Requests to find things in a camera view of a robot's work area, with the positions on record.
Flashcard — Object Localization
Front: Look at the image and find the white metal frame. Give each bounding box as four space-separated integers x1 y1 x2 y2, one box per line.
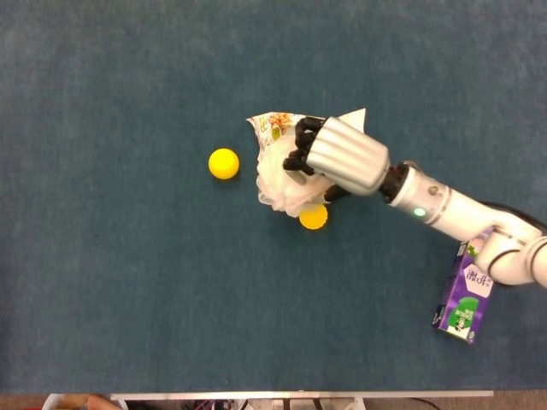
245 399 365 410

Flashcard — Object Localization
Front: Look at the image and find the purple milk carton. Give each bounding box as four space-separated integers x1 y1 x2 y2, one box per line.
431 225 497 346

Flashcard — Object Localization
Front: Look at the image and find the yellow scalloped plastic cap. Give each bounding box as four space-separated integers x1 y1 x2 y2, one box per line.
297 203 329 231

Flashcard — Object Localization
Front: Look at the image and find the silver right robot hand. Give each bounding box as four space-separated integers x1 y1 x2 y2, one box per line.
282 115 391 202

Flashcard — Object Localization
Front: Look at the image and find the large white snack bag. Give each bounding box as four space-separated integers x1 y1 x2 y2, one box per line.
245 108 368 159

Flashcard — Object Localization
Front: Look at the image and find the smooth yellow ball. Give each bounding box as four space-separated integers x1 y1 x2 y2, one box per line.
208 147 240 180

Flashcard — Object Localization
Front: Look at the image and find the brown object in bin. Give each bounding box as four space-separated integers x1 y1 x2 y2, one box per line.
87 395 125 410

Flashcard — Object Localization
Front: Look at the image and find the bundle of coloured wires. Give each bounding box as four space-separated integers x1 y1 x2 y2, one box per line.
179 399 241 410

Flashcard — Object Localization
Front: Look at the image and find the black cable on floor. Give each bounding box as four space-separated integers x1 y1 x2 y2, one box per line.
401 397 441 410

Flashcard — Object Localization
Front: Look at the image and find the white plastic bin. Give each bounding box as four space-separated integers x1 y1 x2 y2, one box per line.
41 393 113 410

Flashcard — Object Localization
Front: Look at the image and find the aluminium table edge rail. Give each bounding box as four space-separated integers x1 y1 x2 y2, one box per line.
109 390 495 401

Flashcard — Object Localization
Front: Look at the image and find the white mesh bath sponge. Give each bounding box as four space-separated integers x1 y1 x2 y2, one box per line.
255 136 338 219

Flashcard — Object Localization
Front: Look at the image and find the blue felt table cover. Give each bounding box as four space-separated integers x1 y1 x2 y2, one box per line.
0 0 547 395

